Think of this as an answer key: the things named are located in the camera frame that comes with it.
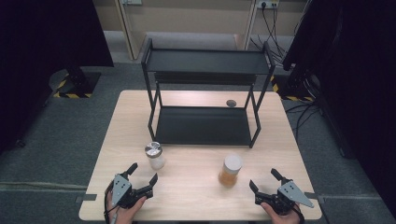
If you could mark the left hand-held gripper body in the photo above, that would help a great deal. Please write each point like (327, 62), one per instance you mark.
(122, 194)

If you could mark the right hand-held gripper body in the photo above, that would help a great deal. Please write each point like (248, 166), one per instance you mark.
(291, 193)

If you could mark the glass jar with silver lid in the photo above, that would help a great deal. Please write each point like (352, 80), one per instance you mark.
(154, 155)

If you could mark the orange jar with white lid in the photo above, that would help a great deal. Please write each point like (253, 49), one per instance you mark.
(230, 171)

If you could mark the black metal shelf rack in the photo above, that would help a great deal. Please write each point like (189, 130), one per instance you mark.
(202, 124)

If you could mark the person's left hand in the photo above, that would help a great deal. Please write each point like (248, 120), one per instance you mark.
(124, 216)

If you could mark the person's right hand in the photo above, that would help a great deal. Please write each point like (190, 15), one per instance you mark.
(283, 219)

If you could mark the stand base with hazard tape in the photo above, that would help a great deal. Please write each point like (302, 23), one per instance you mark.
(77, 85)
(295, 91)

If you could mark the black curtain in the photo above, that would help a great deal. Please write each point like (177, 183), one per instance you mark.
(37, 62)
(358, 77)

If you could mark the white wall power outlet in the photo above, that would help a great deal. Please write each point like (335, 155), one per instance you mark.
(267, 3)

